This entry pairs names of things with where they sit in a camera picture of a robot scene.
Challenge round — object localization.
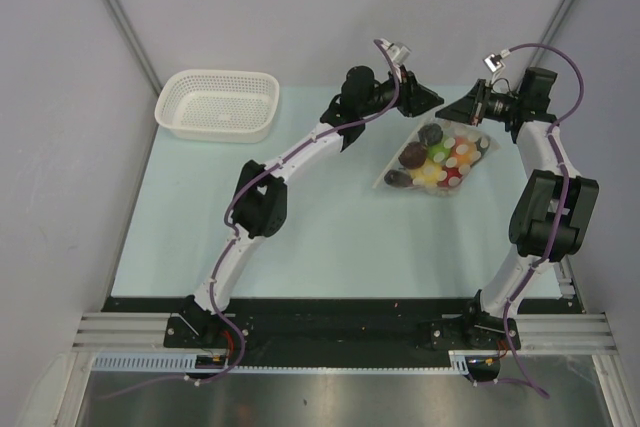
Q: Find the orange fake peach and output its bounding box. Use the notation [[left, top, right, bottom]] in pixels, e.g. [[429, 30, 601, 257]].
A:
[[446, 143, 480, 168]]

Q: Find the dark red fake plum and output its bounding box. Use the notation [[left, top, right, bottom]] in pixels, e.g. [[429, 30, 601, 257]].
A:
[[398, 141, 428, 170]]

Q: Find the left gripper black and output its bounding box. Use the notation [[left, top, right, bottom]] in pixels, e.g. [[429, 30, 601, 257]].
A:
[[359, 66, 443, 119]]

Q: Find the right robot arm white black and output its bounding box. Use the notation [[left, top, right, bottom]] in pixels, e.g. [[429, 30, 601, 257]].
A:
[[425, 67, 599, 350]]

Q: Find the green fake pepper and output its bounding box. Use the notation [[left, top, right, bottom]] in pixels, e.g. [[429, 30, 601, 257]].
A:
[[427, 143, 451, 164]]

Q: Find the purple fake eggplant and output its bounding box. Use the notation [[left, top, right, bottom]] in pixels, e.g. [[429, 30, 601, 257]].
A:
[[383, 169, 413, 188]]

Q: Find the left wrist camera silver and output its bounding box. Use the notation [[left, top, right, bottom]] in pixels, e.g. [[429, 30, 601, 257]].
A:
[[374, 38, 411, 66]]

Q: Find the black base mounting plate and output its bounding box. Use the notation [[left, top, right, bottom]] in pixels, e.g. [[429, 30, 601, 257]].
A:
[[103, 297, 578, 369]]

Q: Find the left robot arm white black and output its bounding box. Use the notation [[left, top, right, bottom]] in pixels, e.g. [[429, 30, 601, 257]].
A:
[[179, 66, 444, 347]]

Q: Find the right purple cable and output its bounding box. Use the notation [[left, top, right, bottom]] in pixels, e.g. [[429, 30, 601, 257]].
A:
[[499, 41, 587, 398]]

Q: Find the white perforated plastic basket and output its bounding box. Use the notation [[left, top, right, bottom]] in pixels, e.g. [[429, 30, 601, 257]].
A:
[[154, 69, 280, 144]]

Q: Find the yellow fake lemon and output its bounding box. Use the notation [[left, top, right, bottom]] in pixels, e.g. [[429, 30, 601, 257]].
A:
[[408, 162, 446, 188]]

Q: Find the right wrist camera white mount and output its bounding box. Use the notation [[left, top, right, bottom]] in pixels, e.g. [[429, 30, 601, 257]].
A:
[[483, 49, 511, 84]]

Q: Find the clear polka dot zip bag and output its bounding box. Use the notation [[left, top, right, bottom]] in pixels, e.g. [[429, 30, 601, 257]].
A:
[[373, 117, 501, 197]]

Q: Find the dark brown fake fruit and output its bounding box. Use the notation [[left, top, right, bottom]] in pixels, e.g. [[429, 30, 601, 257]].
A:
[[418, 123, 444, 146]]

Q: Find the white slotted cable duct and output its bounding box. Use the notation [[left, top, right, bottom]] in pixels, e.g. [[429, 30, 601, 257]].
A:
[[92, 352, 236, 373]]

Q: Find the red fake apple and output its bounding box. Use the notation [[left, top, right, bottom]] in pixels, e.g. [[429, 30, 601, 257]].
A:
[[440, 167, 464, 189]]

